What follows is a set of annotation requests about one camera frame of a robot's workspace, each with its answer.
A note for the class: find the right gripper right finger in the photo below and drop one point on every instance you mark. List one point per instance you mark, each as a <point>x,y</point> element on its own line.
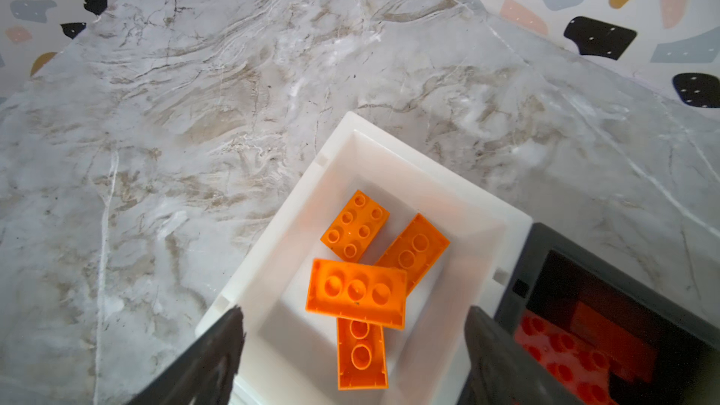
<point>501,371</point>

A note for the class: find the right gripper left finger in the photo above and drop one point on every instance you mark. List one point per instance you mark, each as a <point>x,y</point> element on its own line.
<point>204,373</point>

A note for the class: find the red lego brick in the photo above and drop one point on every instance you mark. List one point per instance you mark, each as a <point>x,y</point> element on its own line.
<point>578,366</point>
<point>632,358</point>

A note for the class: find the orange lego plate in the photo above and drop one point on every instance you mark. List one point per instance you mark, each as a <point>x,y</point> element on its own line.
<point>361,356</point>

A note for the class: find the orange lego brick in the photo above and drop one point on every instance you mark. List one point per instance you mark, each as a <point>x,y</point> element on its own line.
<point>359,292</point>
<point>415,251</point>
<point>355,228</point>

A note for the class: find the black middle bin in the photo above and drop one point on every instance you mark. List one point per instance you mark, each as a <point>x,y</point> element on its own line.
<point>553,271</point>

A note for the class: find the left white bin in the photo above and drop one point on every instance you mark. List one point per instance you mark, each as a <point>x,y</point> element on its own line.
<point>290,354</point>

